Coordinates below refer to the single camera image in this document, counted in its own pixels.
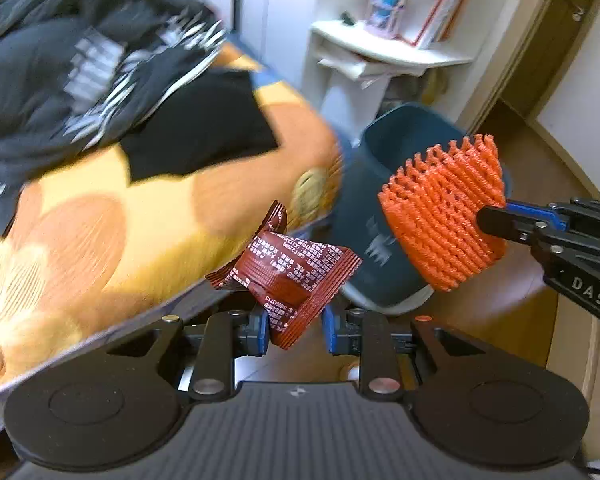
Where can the dark teal trash bin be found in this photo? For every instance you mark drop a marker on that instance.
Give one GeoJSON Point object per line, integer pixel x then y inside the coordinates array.
{"type": "Point", "coordinates": [370, 200]}

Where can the black jacket with white print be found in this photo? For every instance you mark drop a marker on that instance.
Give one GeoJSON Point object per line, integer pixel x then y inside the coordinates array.
{"type": "Point", "coordinates": [55, 75]}

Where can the wooden door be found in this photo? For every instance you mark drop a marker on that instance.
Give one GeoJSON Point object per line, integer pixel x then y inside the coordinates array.
{"type": "Point", "coordinates": [555, 35]}

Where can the orange foam fruit net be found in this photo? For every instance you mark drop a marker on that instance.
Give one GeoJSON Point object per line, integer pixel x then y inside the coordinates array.
{"type": "Point", "coordinates": [445, 220]}

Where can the dark red snack wrapper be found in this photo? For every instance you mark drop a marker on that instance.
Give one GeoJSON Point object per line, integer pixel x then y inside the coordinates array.
{"type": "Point", "coordinates": [290, 280]}

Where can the orange patterned blanket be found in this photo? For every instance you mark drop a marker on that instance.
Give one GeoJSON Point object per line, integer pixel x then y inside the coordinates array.
{"type": "Point", "coordinates": [105, 240]}

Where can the stack of books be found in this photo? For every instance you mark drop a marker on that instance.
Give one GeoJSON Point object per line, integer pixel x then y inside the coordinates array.
{"type": "Point", "coordinates": [430, 0]}

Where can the loose white papers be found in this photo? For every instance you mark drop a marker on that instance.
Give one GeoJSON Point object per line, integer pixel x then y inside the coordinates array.
{"type": "Point", "coordinates": [360, 67]}

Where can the white wardrobe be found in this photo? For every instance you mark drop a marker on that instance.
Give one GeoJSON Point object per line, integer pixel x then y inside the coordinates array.
{"type": "Point", "coordinates": [260, 15]}

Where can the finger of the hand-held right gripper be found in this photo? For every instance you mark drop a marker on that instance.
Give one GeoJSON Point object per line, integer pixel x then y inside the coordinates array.
{"type": "Point", "coordinates": [505, 222]}
{"type": "Point", "coordinates": [535, 211]}

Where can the black cloth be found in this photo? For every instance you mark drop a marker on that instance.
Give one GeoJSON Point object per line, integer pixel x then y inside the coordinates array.
{"type": "Point", "coordinates": [200, 125]}

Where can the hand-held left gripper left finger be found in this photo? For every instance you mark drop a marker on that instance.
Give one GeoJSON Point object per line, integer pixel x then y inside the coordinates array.
{"type": "Point", "coordinates": [260, 332]}

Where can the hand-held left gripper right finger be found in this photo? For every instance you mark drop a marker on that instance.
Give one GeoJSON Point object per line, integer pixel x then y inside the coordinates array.
{"type": "Point", "coordinates": [331, 332]}

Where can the white shelf unit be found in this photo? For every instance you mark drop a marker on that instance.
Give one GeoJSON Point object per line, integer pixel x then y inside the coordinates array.
{"type": "Point", "coordinates": [410, 57]}

